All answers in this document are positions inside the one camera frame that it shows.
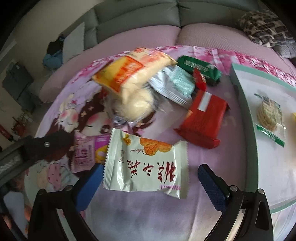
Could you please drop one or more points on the green snack packet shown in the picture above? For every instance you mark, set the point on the green snack packet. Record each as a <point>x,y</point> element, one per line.
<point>204,66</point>

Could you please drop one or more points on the yellow orange snack packet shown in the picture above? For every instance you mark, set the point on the yellow orange snack packet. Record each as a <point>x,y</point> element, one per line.
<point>124,71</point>

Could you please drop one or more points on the dark cabinet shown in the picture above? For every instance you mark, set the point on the dark cabinet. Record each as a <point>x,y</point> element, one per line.
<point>16,83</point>

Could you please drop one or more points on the black bag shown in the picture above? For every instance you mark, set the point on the black bag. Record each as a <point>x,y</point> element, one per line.
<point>55,47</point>

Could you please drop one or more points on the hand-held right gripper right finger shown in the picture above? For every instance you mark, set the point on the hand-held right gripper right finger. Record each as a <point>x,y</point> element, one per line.
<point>211,185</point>

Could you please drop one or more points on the silver snack packet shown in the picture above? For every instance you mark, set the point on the silver snack packet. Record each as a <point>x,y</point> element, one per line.
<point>175,85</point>

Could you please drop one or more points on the blue cloth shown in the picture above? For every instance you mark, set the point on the blue cloth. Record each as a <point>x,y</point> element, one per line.
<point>51,61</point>

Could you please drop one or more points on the round pastry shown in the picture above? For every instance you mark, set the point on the round pastry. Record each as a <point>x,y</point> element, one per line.
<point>136,107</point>

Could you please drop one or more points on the grey sofa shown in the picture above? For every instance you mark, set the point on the grey sofa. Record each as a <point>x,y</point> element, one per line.
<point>138,14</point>

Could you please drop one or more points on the red object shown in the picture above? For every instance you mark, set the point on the red object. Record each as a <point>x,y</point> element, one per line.
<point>18,126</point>

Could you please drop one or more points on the black patterned pillow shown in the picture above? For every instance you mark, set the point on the black patterned pillow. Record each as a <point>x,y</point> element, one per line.
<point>263,27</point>

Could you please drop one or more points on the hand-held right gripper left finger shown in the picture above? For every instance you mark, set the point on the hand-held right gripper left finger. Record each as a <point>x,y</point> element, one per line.
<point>90,183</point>

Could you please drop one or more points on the light grey cushion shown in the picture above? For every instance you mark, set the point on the light grey cushion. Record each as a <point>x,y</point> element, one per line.
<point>74,44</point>

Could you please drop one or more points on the clear green-trimmed cookie packet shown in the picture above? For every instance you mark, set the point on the clear green-trimmed cookie packet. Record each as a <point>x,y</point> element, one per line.
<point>269,114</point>

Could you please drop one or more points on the pink snack packet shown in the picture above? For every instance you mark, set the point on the pink snack packet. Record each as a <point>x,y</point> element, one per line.
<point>85,150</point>

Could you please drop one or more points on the white cookie print snack packet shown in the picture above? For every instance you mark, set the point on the white cookie print snack packet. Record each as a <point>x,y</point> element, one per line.
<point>143,169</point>

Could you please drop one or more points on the printed pink blanket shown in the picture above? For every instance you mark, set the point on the printed pink blanket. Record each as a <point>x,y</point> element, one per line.
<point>150,220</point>

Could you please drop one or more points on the small red snack packet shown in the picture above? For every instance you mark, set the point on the small red snack packet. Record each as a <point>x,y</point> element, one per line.
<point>199,80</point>

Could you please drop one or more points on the white box with teal rim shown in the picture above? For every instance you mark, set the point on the white box with teal rim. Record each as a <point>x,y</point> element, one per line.
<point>266,162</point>

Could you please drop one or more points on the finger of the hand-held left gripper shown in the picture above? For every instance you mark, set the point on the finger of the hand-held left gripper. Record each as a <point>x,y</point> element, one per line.
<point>52,144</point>

